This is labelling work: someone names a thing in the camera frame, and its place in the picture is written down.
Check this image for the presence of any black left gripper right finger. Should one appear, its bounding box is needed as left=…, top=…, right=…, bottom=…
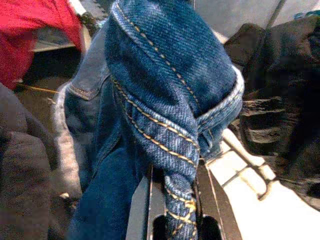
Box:
left=196, top=159, right=243, bottom=240

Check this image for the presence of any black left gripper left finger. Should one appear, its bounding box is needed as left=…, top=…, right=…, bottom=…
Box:
left=124, top=163, right=167, bottom=240

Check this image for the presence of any blue denim jacket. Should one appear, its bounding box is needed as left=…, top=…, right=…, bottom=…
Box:
left=53, top=0, right=246, bottom=240

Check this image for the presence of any blue plastic hanger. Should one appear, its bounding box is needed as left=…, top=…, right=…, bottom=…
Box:
left=294, top=9, right=320, bottom=21

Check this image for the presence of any navy blue garment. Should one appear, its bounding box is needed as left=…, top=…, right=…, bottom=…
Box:
left=0, top=82, right=83, bottom=240

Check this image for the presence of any black collared jacket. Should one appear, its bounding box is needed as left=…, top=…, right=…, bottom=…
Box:
left=223, top=14, right=320, bottom=211

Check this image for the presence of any red sweater with yellow star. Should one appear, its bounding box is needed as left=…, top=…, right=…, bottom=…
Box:
left=0, top=0, right=85, bottom=91

